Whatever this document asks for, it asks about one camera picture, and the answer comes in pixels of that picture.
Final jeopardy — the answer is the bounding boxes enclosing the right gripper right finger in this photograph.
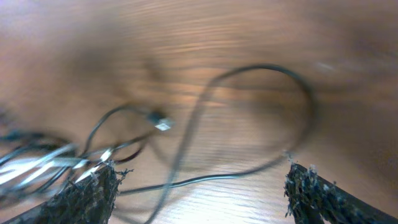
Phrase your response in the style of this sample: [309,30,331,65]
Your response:
[284,153,397,224]

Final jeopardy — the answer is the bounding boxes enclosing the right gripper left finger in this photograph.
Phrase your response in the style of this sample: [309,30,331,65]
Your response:
[1,164,130,224]

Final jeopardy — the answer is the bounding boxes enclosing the white cable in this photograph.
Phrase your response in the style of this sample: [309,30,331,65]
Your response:
[0,142,114,190]

